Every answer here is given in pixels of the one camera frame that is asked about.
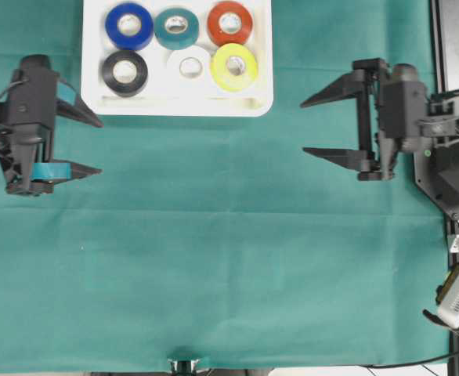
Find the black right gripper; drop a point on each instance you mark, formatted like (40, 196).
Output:
(400, 100)

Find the white tape roll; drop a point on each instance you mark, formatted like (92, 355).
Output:
(190, 69)

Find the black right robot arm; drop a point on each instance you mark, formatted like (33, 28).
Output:
(441, 122)

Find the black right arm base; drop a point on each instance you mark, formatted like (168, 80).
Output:
(436, 173)

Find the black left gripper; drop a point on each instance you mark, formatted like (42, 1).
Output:
(27, 122)

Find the white plastic case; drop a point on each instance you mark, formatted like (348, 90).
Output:
(160, 96)

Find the green tape roll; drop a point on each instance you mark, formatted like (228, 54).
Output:
(176, 28)

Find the black tape roll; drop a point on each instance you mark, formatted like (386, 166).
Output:
(125, 73)

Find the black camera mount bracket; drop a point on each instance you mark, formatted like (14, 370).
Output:
(183, 367)

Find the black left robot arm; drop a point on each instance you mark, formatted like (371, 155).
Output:
(29, 106)

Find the yellow tape roll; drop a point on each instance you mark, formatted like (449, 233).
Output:
(234, 67)

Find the blue tape roll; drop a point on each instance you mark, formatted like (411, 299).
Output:
(129, 26)

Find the red tape roll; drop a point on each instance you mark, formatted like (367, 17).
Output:
(229, 22)

